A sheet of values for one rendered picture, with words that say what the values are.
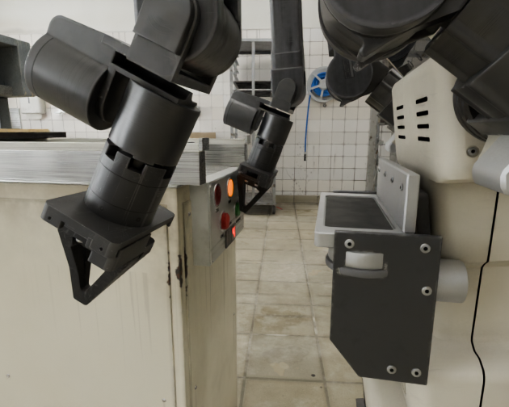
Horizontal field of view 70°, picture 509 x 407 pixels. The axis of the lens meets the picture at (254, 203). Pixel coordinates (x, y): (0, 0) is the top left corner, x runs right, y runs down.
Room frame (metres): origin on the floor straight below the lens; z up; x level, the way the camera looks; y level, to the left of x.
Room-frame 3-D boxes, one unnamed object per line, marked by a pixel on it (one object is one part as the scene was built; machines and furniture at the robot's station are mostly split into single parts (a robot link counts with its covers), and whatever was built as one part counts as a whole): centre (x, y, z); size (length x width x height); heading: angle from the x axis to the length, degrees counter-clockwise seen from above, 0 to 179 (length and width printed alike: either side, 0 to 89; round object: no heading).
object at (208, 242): (0.68, 0.06, 0.77); 0.24 x 0.04 x 0.14; 168
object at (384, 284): (0.46, -0.16, 0.77); 0.28 x 0.16 x 0.22; 168
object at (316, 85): (4.47, -0.82, 1.10); 0.41 x 0.17 x 1.10; 86
